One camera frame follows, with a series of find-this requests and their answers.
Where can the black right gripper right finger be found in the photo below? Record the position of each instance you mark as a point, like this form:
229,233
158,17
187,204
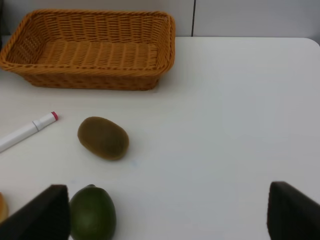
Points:
291,215

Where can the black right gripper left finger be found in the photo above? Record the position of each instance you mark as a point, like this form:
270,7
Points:
46,217

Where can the orange red peach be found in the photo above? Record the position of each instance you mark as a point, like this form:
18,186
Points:
4,211

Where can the green lime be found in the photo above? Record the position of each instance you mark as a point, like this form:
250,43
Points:
92,214

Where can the white marker pink cap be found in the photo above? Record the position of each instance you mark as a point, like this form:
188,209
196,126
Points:
26,131

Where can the brown kiwi fruit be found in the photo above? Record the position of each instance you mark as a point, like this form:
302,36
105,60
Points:
103,138

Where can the orange wicker basket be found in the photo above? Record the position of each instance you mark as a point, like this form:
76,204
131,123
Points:
92,49

